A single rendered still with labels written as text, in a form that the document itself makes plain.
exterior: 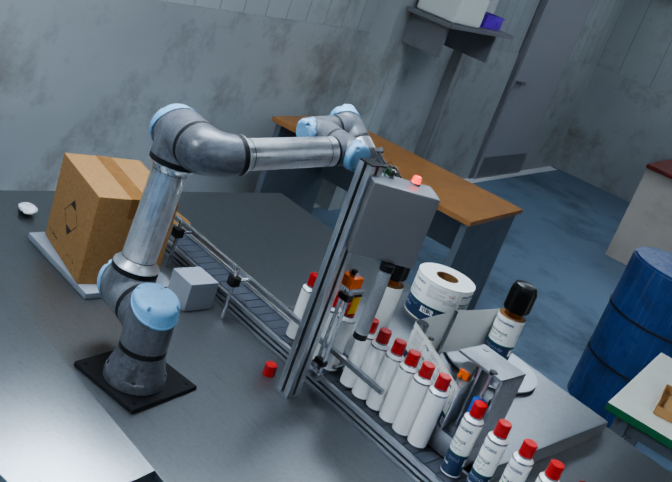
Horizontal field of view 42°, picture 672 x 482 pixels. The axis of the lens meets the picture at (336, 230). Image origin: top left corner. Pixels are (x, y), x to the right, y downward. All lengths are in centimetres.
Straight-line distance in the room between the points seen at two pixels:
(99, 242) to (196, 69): 256
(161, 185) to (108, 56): 244
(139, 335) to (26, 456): 37
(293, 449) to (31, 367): 64
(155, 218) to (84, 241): 43
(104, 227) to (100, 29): 204
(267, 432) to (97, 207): 76
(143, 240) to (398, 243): 61
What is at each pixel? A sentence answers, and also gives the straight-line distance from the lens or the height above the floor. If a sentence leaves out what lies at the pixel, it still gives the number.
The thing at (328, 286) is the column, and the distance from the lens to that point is 215.
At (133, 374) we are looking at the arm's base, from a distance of 211.
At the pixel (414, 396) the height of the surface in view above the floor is 100.
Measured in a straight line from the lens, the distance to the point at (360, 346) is 229.
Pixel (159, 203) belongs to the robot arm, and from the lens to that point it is 207.
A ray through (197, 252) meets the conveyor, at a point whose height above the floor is 88.
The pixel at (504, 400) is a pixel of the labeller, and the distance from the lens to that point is 219.
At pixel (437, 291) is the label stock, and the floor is 100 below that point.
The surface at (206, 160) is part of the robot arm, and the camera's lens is 193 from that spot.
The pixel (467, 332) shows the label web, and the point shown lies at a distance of 270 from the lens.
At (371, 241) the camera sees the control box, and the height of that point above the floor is 133.
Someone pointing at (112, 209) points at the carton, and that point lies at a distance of 243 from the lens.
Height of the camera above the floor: 202
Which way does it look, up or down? 20 degrees down
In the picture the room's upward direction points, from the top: 20 degrees clockwise
